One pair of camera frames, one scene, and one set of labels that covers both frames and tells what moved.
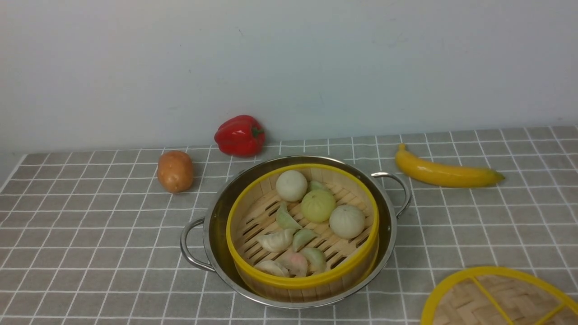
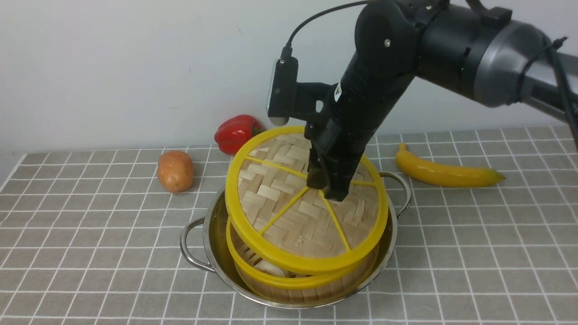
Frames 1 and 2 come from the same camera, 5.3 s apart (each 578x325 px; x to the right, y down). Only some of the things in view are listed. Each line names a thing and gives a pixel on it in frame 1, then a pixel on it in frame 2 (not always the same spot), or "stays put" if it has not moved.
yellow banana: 444,175 stays put
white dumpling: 272,267 stays put
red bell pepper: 241,136 stays put
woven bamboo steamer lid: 499,295 -> 276,216
